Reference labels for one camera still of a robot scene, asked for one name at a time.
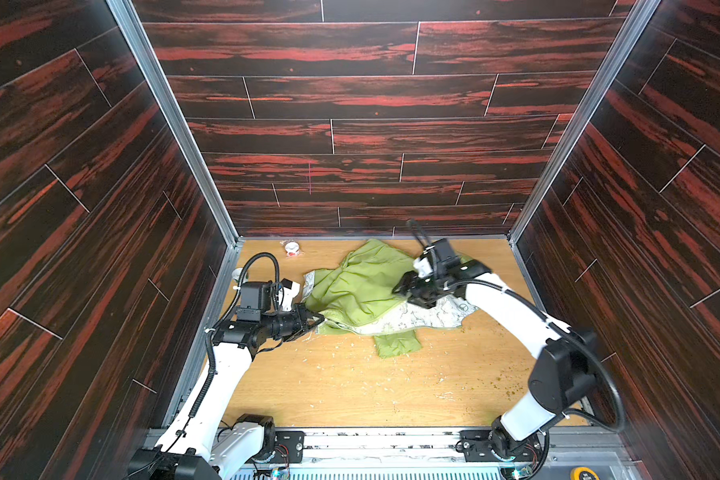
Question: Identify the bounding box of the green Snoopy zip jacket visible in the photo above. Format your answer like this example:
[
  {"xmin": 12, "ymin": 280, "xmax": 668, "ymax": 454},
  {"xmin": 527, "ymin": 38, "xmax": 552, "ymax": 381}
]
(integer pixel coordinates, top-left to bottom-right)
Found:
[{"xmin": 302, "ymin": 239, "xmax": 477, "ymax": 358}]

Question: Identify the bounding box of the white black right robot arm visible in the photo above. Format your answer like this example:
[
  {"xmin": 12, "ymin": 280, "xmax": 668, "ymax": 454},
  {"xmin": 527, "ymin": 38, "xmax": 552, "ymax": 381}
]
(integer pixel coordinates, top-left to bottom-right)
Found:
[{"xmin": 392, "ymin": 239, "xmax": 601, "ymax": 459}]

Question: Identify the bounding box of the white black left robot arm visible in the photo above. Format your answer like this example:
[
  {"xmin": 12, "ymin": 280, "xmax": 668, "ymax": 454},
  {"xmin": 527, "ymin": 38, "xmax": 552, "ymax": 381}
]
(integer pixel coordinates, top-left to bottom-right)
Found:
[{"xmin": 126, "ymin": 280, "xmax": 324, "ymax": 479}]

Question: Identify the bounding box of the small white green-dot cap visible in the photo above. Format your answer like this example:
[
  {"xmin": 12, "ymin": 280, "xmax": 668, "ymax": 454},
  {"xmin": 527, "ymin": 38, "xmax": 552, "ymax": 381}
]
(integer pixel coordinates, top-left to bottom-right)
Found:
[{"xmin": 232, "ymin": 267, "xmax": 248, "ymax": 284}]

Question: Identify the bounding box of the white red tape roll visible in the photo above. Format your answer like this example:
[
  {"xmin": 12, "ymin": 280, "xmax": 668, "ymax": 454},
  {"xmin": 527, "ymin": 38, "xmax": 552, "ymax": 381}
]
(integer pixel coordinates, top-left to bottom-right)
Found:
[{"xmin": 282, "ymin": 240, "xmax": 302, "ymax": 257}]

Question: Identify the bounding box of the yellow round tape measure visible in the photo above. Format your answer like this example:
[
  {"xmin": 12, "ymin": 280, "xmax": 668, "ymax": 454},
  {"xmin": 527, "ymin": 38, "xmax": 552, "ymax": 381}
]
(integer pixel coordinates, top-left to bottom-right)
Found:
[{"xmin": 570, "ymin": 466, "xmax": 600, "ymax": 480}]

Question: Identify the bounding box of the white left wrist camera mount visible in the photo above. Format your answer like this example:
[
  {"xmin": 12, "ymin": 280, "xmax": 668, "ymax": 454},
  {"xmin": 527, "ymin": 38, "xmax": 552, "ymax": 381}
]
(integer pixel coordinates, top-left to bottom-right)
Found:
[{"xmin": 277, "ymin": 279, "xmax": 301, "ymax": 312}]

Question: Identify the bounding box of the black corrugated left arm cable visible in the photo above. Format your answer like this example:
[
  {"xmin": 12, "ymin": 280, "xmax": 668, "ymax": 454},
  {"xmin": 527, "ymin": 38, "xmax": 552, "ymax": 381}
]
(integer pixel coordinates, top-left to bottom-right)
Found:
[{"xmin": 227, "ymin": 251, "xmax": 283, "ymax": 328}]

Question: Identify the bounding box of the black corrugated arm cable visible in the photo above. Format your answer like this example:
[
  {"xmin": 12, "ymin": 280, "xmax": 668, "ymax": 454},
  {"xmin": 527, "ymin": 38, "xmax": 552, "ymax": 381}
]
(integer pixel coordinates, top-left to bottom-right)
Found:
[
  {"xmin": 406, "ymin": 218, "xmax": 628, "ymax": 434},
  {"xmin": 227, "ymin": 251, "xmax": 283, "ymax": 328}
]

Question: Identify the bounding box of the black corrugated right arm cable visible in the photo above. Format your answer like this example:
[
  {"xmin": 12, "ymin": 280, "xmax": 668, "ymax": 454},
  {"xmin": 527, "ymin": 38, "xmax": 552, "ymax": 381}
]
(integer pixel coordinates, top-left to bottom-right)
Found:
[{"xmin": 406, "ymin": 218, "xmax": 628, "ymax": 434}]

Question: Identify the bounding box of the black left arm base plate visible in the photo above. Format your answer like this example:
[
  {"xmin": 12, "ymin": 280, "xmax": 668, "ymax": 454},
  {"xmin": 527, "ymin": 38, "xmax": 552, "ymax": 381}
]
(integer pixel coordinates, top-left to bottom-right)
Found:
[{"xmin": 252, "ymin": 429, "xmax": 306, "ymax": 464}]

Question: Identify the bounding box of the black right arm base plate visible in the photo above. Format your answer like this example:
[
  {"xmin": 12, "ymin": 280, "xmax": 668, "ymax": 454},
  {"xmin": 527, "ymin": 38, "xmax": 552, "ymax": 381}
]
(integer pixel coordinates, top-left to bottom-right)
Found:
[{"xmin": 455, "ymin": 428, "xmax": 545, "ymax": 463}]

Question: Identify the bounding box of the aluminium front frame rail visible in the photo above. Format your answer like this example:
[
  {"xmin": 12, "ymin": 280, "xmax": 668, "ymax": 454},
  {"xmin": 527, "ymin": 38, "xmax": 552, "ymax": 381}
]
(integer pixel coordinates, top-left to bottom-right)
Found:
[{"xmin": 141, "ymin": 427, "xmax": 644, "ymax": 479}]

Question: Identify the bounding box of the aluminium corner post left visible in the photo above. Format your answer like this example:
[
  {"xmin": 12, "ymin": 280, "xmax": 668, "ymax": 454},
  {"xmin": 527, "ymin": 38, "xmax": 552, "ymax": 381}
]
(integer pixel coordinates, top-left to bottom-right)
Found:
[{"xmin": 106, "ymin": 0, "xmax": 239, "ymax": 248}]

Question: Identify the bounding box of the aluminium corner post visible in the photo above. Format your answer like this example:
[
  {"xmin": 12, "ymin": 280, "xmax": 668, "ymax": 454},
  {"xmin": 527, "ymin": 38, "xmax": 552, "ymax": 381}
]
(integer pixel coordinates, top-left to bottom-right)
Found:
[
  {"xmin": 508, "ymin": 0, "xmax": 660, "ymax": 250},
  {"xmin": 106, "ymin": 0, "xmax": 239, "ymax": 248}
]

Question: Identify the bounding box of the aluminium corner post right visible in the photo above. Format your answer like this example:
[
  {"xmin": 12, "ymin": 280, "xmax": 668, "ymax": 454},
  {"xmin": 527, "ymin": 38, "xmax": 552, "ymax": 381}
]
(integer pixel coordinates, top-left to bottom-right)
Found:
[{"xmin": 508, "ymin": 0, "xmax": 660, "ymax": 250}]

